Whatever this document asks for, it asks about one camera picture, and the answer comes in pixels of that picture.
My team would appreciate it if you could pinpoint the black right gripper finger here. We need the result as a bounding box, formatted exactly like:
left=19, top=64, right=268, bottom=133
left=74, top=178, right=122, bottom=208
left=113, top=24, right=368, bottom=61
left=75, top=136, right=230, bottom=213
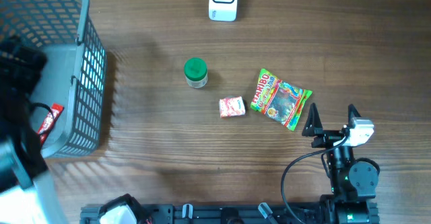
left=302, top=103, right=323, bottom=137
left=347, top=104, right=361, bottom=125

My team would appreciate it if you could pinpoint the Haribo gummy candy bag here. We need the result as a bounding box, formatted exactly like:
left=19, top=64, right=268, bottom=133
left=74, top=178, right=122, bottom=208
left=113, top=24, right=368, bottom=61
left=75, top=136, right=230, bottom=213
left=250, top=69, right=312, bottom=131

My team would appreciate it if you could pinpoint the red chocolate bar wrapper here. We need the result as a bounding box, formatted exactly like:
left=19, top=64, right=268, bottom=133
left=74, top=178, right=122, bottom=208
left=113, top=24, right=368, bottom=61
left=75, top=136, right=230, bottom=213
left=38, top=103, right=65, bottom=145

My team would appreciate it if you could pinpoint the small red-white snack packet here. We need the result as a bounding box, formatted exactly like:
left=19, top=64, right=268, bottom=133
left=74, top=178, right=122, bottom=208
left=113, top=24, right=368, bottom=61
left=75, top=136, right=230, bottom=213
left=219, top=96, right=246, bottom=118

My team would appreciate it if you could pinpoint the green-lidded Knorr jar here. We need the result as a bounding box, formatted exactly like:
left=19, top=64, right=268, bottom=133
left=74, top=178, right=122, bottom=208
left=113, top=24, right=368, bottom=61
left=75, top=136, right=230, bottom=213
left=184, top=57, right=208, bottom=89

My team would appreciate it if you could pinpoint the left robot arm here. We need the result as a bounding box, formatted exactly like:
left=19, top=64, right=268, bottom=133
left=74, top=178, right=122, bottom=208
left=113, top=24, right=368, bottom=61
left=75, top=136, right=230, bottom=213
left=1, top=36, right=67, bottom=223

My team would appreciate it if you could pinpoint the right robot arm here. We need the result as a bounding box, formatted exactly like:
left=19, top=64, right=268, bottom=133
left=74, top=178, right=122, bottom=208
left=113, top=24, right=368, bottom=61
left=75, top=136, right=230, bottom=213
left=302, top=104, right=380, bottom=223

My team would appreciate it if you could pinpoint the white barcode scanner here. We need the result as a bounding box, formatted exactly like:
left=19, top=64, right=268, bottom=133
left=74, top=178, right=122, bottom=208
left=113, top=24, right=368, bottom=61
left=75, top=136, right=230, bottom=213
left=208, top=0, right=238, bottom=22

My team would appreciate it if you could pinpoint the grey plastic shopping basket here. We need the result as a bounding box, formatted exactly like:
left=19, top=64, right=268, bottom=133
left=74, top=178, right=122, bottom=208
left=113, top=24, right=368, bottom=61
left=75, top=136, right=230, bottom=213
left=1, top=0, right=106, bottom=158

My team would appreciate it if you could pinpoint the black camera cable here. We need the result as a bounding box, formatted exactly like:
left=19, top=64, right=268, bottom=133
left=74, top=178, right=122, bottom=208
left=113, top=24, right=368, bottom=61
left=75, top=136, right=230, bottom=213
left=280, top=135, right=351, bottom=224

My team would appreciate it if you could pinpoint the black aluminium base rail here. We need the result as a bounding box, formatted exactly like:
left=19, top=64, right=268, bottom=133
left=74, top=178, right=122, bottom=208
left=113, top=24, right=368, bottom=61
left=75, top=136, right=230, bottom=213
left=79, top=202, right=380, bottom=224

